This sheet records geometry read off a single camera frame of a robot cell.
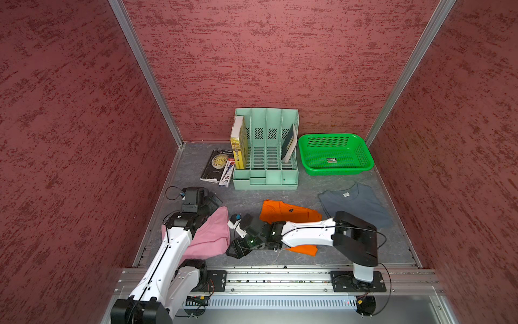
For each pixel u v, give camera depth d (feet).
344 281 2.43
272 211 3.01
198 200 2.06
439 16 2.38
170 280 1.52
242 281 2.49
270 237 2.06
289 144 3.41
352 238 1.64
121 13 2.33
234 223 2.38
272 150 3.86
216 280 2.45
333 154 3.84
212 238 2.73
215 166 3.50
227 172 3.38
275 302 2.55
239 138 2.85
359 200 3.14
